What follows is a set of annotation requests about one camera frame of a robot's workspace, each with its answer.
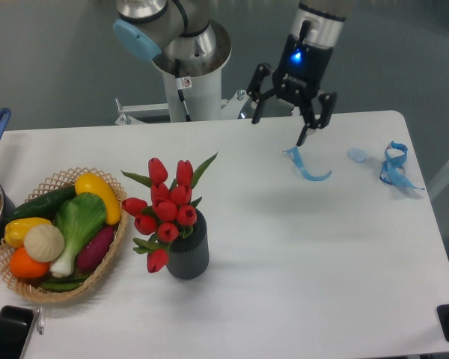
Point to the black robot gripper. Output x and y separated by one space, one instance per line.
301 75

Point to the red tulip bouquet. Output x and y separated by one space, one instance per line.
171 212

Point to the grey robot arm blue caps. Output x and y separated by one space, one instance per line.
190 50

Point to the dark grey ribbed vase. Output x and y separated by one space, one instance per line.
189 257

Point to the curled blue tape strip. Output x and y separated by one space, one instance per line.
295 156

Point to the small blue tape piece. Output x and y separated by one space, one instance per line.
357 155

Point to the tangled blue tape strip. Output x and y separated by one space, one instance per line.
393 171

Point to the yellow squash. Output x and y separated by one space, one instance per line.
92 183

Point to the green bok choy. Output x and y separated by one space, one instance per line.
79 220

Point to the purple sweet potato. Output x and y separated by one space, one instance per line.
93 253

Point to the green cucumber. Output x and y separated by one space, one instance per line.
44 206

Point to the green pea pods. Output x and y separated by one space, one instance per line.
66 284

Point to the yellow bell pepper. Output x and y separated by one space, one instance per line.
16 230

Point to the orange fruit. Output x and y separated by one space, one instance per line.
25 267

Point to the woven wicker basket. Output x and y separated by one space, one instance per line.
58 180

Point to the clear pen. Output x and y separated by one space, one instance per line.
40 324

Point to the black smartphone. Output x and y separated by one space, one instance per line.
15 329

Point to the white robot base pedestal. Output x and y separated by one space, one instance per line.
190 99

